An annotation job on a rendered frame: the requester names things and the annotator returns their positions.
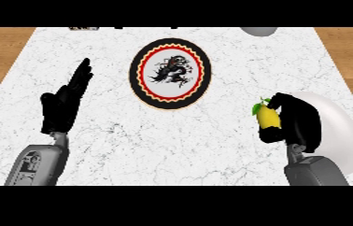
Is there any grey round object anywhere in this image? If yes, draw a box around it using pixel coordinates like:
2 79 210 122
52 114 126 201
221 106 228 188
240 26 280 37

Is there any black red dragon plate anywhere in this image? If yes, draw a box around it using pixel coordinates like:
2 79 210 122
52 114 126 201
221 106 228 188
129 37 215 110

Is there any yellow lemon with green leaves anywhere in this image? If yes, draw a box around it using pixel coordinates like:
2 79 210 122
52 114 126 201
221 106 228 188
252 96 283 130

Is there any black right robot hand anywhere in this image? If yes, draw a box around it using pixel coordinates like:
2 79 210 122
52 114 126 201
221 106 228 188
259 92 323 154

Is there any dark patterned object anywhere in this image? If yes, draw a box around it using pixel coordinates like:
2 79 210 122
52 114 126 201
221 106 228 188
69 26 101 32

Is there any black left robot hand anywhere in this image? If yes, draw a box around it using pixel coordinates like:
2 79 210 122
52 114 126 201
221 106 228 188
39 57 95 135

